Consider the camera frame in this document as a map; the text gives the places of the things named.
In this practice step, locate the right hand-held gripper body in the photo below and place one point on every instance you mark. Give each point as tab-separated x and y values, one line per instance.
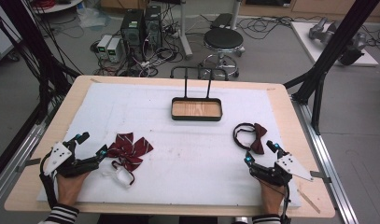
271	175

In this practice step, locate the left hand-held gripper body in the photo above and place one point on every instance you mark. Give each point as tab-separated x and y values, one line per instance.
58	157

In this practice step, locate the plain dark red bow tie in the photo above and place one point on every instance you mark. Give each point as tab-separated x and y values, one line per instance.
258	140

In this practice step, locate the striped dark red bow tie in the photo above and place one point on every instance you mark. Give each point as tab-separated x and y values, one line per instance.
130	151

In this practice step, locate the black rack with wooden tray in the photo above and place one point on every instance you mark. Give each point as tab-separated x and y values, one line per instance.
196	109

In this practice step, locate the person's right hand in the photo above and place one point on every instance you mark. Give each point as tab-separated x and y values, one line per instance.
271	199

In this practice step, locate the person's left hand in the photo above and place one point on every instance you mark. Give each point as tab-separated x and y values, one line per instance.
69	189

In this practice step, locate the white foam mat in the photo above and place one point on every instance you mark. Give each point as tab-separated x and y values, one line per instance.
184	155

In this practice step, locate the white bench power supply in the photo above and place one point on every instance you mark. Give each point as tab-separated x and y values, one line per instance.
114	49
103	46

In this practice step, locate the white floor board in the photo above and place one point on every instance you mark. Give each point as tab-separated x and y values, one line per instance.
306	43

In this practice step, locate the black round stool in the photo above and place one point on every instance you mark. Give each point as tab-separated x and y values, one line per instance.
223	39

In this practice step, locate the clear plastic bag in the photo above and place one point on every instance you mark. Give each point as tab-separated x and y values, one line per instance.
92	17

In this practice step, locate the black computer tower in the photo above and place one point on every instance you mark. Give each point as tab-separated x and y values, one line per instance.
132	28
153	26

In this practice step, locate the grey equipment case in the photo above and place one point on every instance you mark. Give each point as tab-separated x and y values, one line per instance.
2	42

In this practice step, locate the round white table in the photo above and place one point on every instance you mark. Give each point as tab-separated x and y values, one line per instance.
58	6

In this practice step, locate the flat black box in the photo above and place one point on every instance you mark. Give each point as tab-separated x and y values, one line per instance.
222	20

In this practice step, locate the grey metal table leg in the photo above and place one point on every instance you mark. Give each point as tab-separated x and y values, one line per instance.
236	14
184	31

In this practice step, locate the grey metal bracket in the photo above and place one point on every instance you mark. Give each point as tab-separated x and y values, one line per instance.
320	176
28	164

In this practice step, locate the aluminium rail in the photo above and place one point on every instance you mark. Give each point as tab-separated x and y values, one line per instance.
10	161
327	161

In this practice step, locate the black metal frame post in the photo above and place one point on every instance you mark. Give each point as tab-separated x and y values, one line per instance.
25	46
330	53

